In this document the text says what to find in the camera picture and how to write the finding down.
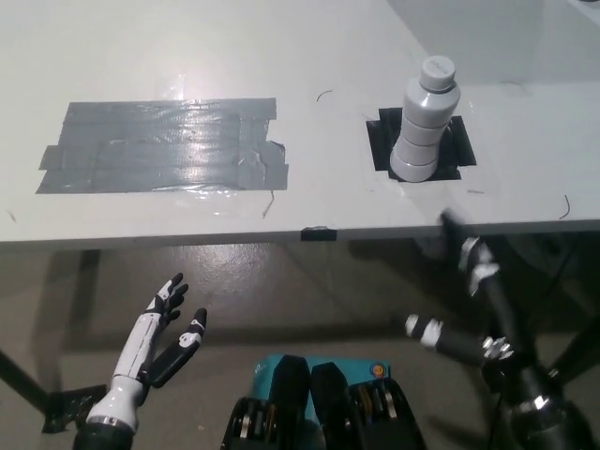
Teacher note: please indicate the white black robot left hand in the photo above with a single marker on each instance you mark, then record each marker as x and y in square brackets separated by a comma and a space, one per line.
[140, 337]

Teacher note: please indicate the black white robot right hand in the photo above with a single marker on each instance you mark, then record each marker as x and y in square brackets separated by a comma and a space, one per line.
[504, 323]

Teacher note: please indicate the white ribbed bottle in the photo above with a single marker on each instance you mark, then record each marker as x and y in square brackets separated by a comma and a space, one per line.
[422, 136]

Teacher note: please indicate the black teal robot torso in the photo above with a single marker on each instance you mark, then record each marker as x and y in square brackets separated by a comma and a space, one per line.
[328, 412]

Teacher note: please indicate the black diagonal metal bar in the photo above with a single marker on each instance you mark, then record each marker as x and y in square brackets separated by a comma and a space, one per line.
[28, 379]

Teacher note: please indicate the small black tape piece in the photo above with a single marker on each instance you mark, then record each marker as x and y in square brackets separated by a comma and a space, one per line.
[319, 233]

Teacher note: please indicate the black tape square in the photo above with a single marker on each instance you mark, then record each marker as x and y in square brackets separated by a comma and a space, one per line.
[380, 136]

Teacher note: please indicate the grey duct tape patch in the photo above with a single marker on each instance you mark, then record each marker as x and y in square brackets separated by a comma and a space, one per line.
[159, 145]

